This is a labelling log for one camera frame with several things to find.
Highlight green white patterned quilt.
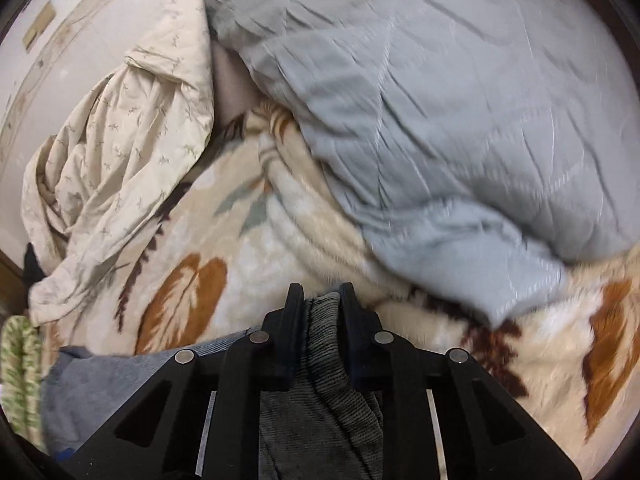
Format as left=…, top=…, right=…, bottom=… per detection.
left=1, top=315, right=47, bottom=452

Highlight leaf pattern fleece blanket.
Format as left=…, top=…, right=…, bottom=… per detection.
left=41, top=104, right=639, bottom=479

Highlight black garment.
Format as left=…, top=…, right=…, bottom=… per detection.
left=22, top=243, right=47, bottom=289

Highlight grey quilted pillow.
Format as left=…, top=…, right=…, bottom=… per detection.
left=205, top=0, right=639, bottom=326

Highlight blue denim pants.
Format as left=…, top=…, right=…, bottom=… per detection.
left=41, top=286, right=383, bottom=479

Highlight cream patterned duvet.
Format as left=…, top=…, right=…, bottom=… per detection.
left=22, top=0, right=215, bottom=326

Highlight beige wall switch plate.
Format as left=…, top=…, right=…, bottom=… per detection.
left=23, top=1, right=56, bottom=52

